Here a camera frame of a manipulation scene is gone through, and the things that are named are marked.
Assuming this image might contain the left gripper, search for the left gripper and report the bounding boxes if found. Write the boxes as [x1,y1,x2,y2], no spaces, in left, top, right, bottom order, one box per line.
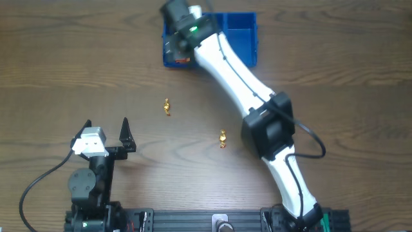
[70,117,137,161]

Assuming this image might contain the blue tray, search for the blue tray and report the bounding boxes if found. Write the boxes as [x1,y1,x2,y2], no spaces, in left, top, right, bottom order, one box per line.
[162,12,259,69]

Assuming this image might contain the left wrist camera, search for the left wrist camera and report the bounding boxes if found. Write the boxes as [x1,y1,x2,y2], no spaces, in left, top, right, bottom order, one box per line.
[71,126,109,158]

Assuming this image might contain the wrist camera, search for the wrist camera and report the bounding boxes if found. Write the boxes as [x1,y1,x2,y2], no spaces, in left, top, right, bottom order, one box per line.
[188,5,203,19]
[71,126,109,158]

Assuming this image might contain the black cable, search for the black cable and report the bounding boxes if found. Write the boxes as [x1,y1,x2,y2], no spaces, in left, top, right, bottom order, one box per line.
[18,148,75,232]
[272,102,327,160]

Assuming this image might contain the mounting rail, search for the mounting rail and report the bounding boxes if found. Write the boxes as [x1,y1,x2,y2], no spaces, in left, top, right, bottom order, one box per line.
[64,208,351,232]

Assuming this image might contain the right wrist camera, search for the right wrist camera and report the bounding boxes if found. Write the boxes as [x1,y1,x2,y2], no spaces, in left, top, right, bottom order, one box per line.
[188,5,203,19]

